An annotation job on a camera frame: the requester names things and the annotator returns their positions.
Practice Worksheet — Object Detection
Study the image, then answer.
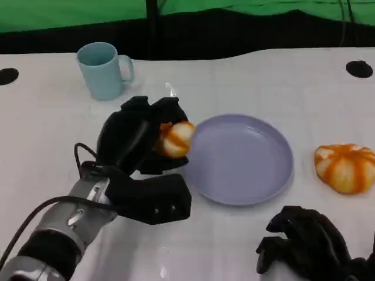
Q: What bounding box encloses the lilac plate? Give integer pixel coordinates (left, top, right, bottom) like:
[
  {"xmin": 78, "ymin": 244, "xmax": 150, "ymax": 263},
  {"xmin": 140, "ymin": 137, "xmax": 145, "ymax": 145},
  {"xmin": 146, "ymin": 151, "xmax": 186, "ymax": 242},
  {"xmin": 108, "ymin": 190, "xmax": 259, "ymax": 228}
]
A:
[{"xmin": 187, "ymin": 114, "xmax": 295, "ymax": 207}]

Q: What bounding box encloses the black upright pole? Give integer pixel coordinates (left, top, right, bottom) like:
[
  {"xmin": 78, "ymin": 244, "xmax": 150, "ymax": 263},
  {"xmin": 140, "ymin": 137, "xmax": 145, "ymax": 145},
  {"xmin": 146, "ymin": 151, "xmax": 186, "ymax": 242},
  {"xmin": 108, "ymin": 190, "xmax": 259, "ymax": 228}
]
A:
[{"xmin": 146, "ymin": 0, "xmax": 161, "ymax": 59}]

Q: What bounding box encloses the orange white toy bread roll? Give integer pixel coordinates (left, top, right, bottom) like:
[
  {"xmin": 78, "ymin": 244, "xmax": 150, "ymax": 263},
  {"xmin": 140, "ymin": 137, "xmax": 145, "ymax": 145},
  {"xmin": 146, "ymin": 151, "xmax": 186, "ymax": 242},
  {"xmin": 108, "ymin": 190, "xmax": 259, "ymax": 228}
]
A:
[
  {"xmin": 314, "ymin": 142, "xmax": 375, "ymax": 195},
  {"xmin": 155, "ymin": 121, "xmax": 196, "ymax": 159}
]

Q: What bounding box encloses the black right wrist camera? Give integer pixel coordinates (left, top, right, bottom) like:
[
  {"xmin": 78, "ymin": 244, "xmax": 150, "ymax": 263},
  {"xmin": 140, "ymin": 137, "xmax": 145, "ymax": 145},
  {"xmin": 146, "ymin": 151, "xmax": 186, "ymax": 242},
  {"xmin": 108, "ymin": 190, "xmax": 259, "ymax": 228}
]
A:
[{"xmin": 350, "ymin": 254, "xmax": 375, "ymax": 281}]

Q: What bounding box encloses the black table grommet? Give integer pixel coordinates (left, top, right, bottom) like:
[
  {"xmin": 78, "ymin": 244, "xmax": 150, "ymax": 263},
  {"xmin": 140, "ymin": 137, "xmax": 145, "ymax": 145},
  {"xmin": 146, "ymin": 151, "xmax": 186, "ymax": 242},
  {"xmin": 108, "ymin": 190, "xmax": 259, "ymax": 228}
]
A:
[
  {"xmin": 345, "ymin": 60, "xmax": 374, "ymax": 78},
  {"xmin": 0, "ymin": 67, "xmax": 19, "ymax": 86}
]

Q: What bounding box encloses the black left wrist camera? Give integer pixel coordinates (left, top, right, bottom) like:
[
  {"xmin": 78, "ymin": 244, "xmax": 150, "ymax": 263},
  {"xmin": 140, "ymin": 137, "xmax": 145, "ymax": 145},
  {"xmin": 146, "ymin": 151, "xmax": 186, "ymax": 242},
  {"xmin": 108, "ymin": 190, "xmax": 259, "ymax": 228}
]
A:
[{"xmin": 104, "ymin": 173, "xmax": 193, "ymax": 226}]

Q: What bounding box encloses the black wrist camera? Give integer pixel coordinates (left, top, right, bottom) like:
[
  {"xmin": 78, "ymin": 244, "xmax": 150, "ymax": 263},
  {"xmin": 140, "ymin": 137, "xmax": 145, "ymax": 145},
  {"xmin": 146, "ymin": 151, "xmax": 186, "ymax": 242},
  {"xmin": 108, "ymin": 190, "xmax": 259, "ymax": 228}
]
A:
[
  {"xmin": 350, "ymin": 254, "xmax": 375, "ymax": 281},
  {"xmin": 104, "ymin": 173, "xmax": 193, "ymax": 226}
]

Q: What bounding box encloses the green cloth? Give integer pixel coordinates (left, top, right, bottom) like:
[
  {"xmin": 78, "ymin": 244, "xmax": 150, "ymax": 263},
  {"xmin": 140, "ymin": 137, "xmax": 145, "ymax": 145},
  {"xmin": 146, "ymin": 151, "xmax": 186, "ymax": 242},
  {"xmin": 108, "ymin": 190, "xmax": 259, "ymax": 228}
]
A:
[{"xmin": 0, "ymin": 0, "xmax": 375, "ymax": 35}]

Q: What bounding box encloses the long black arm cable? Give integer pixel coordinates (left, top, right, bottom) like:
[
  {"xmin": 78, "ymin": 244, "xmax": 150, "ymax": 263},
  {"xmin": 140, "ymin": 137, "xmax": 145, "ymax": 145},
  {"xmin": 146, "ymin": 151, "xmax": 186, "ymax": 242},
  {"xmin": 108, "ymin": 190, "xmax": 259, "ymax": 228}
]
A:
[{"xmin": 0, "ymin": 195, "xmax": 117, "ymax": 264}]

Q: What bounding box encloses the pale green mug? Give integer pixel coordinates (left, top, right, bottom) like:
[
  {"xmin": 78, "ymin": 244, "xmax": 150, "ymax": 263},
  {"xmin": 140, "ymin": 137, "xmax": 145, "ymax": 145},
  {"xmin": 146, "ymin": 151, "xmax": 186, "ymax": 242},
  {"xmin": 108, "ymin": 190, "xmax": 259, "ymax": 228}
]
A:
[{"xmin": 76, "ymin": 42, "xmax": 135, "ymax": 101}]

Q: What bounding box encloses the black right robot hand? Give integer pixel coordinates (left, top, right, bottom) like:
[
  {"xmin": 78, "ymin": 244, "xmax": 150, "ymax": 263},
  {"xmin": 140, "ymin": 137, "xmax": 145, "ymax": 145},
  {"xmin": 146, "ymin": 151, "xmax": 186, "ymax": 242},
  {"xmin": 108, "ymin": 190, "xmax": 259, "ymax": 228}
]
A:
[{"xmin": 255, "ymin": 205, "xmax": 357, "ymax": 281}]

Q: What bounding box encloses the short looped black arm cable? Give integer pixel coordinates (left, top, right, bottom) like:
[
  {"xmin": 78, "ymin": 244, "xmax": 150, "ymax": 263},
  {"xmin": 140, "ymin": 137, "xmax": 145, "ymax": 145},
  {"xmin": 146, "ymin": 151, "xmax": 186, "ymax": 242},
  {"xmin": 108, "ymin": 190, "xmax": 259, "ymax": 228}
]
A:
[{"xmin": 73, "ymin": 142, "xmax": 100, "ymax": 178}]

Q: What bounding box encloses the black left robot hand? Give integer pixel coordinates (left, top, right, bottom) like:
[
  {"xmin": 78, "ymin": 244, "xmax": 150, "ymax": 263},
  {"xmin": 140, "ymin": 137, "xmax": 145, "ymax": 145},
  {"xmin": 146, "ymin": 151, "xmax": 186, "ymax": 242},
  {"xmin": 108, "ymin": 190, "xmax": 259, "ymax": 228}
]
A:
[{"xmin": 96, "ymin": 95, "xmax": 191, "ymax": 177}]

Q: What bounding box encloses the thin black hanging cable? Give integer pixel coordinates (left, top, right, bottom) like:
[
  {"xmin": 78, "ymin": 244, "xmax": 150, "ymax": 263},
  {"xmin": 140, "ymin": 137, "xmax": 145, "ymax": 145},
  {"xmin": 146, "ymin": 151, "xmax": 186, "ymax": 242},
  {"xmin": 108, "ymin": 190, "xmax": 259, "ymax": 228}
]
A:
[{"xmin": 338, "ymin": 0, "xmax": 357, "ymax": 47}]

